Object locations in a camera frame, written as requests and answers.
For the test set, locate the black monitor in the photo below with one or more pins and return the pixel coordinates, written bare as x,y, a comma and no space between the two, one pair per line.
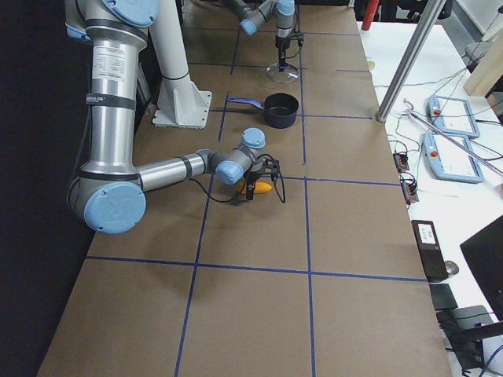
483,254

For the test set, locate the orange relay board near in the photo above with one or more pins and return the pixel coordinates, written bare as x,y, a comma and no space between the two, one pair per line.
409,188

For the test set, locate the near teach pendant tablet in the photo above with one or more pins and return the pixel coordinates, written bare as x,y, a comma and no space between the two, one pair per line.
447,162

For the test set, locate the orange relay board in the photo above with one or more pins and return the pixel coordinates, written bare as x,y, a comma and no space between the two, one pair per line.
401,161
409,188

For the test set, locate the yellow corn cob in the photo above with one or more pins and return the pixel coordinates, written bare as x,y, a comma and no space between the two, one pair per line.
260,188

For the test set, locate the orange relay board far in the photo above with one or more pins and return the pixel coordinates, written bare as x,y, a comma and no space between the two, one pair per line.
401,161

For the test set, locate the far teach pendant tablet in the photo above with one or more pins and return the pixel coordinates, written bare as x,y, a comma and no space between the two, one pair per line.
453,116

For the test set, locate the aluminium frame post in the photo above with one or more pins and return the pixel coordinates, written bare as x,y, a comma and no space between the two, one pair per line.
421,33

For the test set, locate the teach pendant tablet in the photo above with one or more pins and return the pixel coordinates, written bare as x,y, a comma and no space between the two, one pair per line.
447,162
453,116

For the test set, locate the glass pot lid blue knob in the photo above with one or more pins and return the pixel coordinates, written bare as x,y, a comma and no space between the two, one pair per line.
286,74

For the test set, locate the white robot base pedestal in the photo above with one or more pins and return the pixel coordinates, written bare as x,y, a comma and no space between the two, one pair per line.
180,103

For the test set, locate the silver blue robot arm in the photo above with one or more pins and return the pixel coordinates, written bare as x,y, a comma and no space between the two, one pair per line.
251,20
108,192

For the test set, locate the blue saucepan with handle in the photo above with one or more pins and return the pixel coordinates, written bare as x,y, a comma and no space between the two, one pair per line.
279,109

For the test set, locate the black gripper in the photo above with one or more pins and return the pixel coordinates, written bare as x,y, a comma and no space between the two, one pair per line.
253,175
282,44

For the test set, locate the black power box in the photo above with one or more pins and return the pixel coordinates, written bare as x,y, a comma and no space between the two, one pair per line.
429,251

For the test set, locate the red cylinder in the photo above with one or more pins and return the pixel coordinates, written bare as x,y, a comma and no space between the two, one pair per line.
370,12

